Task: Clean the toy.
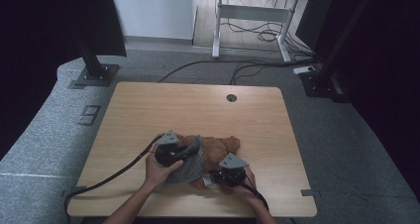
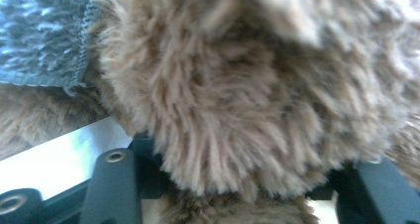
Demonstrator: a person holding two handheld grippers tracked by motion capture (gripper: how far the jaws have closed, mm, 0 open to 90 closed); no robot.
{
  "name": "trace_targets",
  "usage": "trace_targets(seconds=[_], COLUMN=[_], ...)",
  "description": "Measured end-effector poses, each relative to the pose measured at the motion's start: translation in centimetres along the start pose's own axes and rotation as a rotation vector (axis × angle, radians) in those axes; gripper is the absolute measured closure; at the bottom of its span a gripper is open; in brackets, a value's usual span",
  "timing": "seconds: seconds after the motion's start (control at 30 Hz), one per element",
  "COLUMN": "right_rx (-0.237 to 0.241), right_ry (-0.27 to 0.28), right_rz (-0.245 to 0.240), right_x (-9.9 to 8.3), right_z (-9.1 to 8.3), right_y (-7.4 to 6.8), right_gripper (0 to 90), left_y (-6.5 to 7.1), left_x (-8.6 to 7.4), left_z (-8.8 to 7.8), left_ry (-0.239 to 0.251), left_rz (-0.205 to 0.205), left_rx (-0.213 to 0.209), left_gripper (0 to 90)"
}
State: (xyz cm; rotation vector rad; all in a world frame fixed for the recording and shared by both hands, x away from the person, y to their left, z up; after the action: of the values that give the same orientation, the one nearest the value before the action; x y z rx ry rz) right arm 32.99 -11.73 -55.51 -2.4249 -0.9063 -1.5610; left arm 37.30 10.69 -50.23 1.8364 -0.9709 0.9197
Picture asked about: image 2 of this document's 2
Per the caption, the grey towel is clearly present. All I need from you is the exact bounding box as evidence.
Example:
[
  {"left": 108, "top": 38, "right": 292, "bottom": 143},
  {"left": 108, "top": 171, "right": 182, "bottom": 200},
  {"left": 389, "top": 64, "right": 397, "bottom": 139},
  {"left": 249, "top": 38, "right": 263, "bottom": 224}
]
[{"left": 0, "top": 0, "right": 100, "bottom": 88}]

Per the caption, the brown teddy bear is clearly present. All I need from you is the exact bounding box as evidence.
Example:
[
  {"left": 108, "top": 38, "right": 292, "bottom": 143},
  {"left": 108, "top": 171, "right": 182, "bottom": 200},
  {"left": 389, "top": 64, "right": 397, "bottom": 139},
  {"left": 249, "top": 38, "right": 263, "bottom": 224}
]
[{"left": 0, "top": 0, "right": 420, "bottom": 224}]

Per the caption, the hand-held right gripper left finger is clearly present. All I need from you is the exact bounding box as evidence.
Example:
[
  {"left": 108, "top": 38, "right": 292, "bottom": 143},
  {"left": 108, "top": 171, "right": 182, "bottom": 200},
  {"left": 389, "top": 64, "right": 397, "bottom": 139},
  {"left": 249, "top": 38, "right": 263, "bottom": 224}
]
[{"left": 80, "top": 148, "right": 143, "bottom": 224}]

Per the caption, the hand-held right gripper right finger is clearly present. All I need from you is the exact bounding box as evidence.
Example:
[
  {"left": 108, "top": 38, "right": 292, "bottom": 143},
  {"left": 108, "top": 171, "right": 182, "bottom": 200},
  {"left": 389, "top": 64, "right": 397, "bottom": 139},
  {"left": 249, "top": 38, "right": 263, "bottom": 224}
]
[{"left": 335, "top": 158, "right": 420, "bottom": 224}]

